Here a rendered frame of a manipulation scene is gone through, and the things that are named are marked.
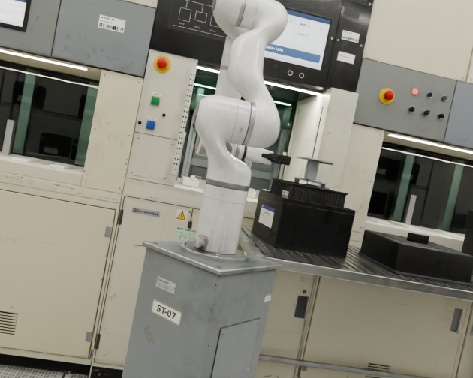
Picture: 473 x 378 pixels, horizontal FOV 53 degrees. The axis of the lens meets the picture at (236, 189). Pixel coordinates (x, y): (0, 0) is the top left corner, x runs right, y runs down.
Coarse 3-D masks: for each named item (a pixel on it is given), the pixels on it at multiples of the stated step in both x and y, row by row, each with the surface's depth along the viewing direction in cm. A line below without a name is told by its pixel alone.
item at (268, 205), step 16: (256, 208) 183; (272, 208) 167; (288, 208) 158; (304, 208) 159; (320, 208) 161; (336, 208) 163; (256, 224) 180; (272, 224) 164; (288, 224) 159; (304, 224) 160; (320, 224) 162; (336, 224) 163; (352, 224) 165; (272, 240) 162; (288, 240) 159; (304, 240) 161; (320, 240) 162; (336, 240) 164; (336, 256) 165
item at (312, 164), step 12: (312, 168) 172; (276, 180) 177; (312, 180) 169; (276, 192) 175; (288, 192) 164; (300, 192) 162; (312, 192) 163; (324, 192) 164; (336, 192) 164; (324, 204) 165; (336, 204) 166
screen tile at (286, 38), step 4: (288, 24) 197; (288, 28) 197; (292, 28) 197; (288, 32) 197; (292, 32) 197; (280, 36) 196; (284, 36) 197; (288, 36) 197; (292, 36) 197; (276, 40) 196; (280, 40) 197; (284, 40) 197; (288, 40) 197; (288, 44) 197
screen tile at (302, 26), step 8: (304, 24) 197; (312, 24) 198; (296, 32) 197; (312, 32) 198; (320, 32) 199; (296, 40) 197; (304, 40) 198; (312, 40) 198; (320, 40) 199; (304, 48) 198; (312, 48) 199; (320, 48) 199
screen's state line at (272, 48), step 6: (270, 48) 196; (276, 48) 197; (282, 48) 197; (288, 48) 197; (282, 54) 197; (288, 54) 198; (294, 54) 198; (300, 54) 198; (306, 54) 198; (312, 54) 199; (306, 60) 199; (312, 60) 199; (318, 60) 199
